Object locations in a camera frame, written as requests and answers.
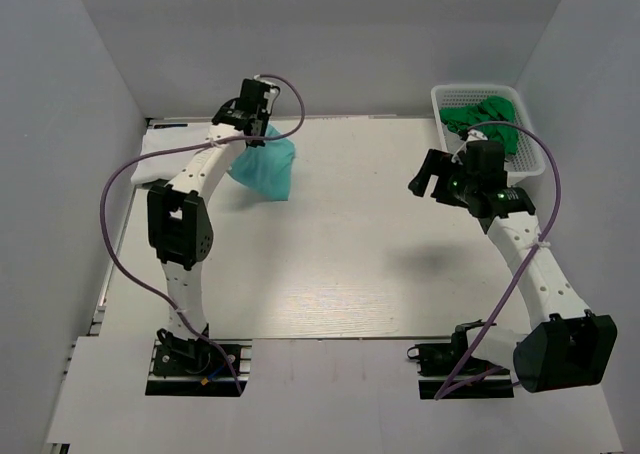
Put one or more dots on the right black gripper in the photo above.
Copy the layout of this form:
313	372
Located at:
440	164

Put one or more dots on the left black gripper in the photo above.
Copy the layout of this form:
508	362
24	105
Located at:
265	115

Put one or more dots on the teal t-shirt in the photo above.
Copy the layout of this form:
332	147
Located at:
266	170

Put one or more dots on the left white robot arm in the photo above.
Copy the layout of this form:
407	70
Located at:
179	226

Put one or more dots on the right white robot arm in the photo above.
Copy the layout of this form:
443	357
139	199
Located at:
568	345

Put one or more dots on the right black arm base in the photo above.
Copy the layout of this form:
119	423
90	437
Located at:
439	359

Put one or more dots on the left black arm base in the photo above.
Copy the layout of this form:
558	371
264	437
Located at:
175	357

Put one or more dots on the folded white t-shirt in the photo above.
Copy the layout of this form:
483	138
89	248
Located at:
166	167

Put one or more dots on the green t-shirt in basket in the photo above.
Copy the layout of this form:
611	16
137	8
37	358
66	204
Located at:
494	108

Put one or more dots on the white plastic basket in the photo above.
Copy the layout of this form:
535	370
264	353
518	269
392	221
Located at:
527	159

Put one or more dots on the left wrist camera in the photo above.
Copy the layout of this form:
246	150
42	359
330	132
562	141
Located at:
256	97

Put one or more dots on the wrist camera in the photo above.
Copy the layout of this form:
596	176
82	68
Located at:
483	186
256	97

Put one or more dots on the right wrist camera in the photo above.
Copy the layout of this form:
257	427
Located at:
483	186

